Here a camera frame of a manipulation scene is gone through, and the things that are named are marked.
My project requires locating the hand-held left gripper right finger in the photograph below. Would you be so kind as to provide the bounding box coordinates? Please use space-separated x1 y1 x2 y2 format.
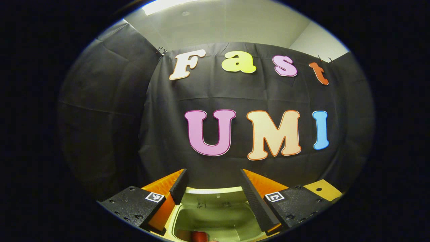
240 169 332 236

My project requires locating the red pop can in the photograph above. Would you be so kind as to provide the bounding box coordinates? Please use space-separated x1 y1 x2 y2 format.
176 230 209 242

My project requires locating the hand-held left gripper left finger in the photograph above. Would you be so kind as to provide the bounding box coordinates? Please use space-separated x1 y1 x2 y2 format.
99 169 189 236

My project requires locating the pale green desktop garbage bin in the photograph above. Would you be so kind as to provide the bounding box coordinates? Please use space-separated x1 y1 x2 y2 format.
165 187 269 242

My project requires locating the wooden desktop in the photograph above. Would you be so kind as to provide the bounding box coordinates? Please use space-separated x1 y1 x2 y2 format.
148 179 343 242

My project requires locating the black backdrop cloth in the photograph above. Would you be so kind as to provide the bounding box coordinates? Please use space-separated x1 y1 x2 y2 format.
57 22 375 202

